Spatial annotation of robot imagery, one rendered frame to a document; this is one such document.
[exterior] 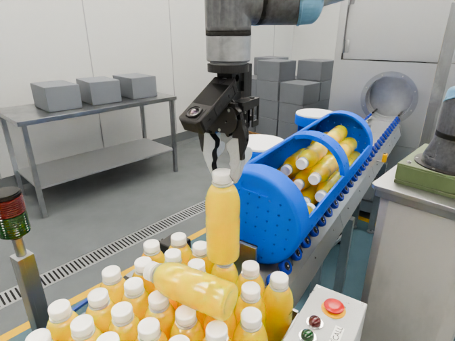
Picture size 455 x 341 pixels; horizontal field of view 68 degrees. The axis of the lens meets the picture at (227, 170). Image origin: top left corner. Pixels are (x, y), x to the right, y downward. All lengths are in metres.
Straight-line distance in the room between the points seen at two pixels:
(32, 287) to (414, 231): 1.02
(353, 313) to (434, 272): 0.52
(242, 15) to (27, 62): 3.63
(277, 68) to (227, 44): 4.19
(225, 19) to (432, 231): 0.83
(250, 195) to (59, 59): 3.51
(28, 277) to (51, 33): 3.45
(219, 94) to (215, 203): 0.20
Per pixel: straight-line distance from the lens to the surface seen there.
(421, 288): 1.22
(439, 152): 1.12
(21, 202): 0.85
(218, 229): 0.65
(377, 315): 1.35
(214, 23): 0.57
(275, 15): 0.60
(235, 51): 0.56
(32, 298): 0.97
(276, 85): 4.76
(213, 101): 0.54
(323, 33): 6.72
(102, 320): 0.76
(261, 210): 0.91
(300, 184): 1.23
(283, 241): 0.92
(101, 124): 4.46
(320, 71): 4.86
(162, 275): 0.68
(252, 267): 0.78
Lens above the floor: 1.58
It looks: 23 degrees down
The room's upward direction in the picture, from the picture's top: straight up
